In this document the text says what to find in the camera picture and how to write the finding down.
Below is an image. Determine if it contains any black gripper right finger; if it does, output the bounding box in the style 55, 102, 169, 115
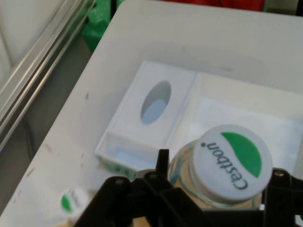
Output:
261, 167, 303, 227

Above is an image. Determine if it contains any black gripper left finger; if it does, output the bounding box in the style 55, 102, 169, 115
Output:
73, 148, 207, 227

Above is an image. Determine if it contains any green label water bottle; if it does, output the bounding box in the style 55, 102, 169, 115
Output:
168, 124, 274, 210
58, 186, 88, 219

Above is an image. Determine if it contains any white cardboard tissue box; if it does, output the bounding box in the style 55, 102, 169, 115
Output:
94, 61, 303, 177

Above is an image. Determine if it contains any green foam block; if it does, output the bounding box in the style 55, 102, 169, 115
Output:
82, 0, 124, 52

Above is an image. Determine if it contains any red foam block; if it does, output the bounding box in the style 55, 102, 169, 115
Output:
212, 0, 266, 12

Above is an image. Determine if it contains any aluminium rail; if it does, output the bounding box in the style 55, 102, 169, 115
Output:
0, 0, 98, 152

